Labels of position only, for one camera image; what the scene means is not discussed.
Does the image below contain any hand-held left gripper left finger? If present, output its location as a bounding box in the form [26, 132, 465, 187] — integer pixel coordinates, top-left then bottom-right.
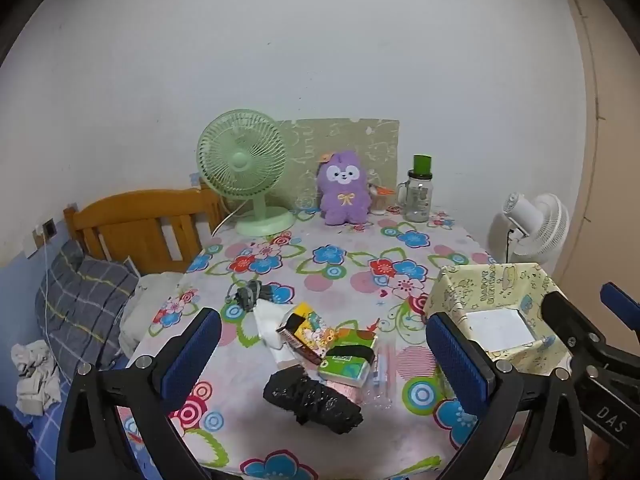
[55, 306, 223, 480]

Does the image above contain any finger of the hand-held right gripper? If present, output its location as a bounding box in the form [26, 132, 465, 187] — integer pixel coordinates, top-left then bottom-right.
[542, 291, 640, 391]
[600, 282, 640, 337]

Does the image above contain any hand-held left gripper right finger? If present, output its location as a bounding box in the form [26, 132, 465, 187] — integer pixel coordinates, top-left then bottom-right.
[425, 311, 590, 480]

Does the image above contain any yellow patterned box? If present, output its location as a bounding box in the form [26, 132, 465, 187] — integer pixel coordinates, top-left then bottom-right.
[425, 261, 573, 376]

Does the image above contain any white towel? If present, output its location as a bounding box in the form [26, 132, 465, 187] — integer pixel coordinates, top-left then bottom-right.
[252, 300, 301, 361]

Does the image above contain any grey drawstring pouch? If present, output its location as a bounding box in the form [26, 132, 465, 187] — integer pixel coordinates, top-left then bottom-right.
[227, 281, 268, 308]

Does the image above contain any green orange packet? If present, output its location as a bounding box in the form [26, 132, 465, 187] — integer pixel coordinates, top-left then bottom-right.
[337, 327, 378, 348]

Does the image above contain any green tissue pack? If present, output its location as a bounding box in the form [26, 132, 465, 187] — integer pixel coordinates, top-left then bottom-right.
[318, 352, 376, 388]

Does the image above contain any pink packet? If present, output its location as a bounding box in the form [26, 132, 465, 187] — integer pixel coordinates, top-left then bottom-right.
[325, 381, 372, 407]

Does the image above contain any black plastic bag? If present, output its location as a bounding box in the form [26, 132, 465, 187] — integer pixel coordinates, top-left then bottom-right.
[263, 365, 363, 436]

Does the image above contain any cartoon printed packet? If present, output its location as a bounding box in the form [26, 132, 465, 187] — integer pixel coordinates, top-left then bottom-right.
[285, 301, 353, 356]

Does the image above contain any white standing fan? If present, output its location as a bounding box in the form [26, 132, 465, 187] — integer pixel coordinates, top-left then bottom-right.
[487, 191, 571, 265]

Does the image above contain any plaid pillow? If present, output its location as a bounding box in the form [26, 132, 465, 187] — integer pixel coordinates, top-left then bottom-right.
[34, 239, 141, 376]

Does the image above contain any beige door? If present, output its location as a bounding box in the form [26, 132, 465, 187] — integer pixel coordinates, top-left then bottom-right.
[557, 0, 640, 301]

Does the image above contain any wooden headboard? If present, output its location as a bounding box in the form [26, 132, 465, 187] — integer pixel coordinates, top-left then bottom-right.
[63, 182, 226, 277]

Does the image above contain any crumpled white cloth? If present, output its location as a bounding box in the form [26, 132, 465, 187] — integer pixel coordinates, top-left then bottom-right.
[11, 340, 63, 416]

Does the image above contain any blue bed sheet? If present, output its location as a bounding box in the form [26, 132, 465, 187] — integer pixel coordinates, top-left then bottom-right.
[12, 350, 151, 480]

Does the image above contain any glass jar green lid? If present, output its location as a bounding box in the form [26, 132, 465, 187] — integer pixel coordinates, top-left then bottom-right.
[397, 154, 434, 223]

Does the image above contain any toothpick jar orange lid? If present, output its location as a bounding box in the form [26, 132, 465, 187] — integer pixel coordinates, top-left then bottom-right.
[369, 182, 396, 216]

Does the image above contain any green desk fan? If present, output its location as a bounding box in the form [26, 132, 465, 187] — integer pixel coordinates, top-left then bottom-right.
[196, 109, 296, 237]

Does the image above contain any purple plush toy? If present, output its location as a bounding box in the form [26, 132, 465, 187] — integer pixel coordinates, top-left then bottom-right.
[316, 150, 373, 226]

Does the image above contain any green patterned board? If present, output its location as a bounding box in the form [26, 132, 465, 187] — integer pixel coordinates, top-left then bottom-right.
[275, 119, 401, 211]

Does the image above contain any cream fan cable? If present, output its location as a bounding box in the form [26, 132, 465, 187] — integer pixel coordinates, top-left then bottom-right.
[211, 199, 252, 237]

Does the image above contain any white charging cable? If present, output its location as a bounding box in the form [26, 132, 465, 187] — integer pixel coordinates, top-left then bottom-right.
[39, 237, 57, 336]

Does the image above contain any wall socket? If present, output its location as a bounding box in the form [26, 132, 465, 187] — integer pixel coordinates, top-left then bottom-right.
[32, 217, 57, 252]

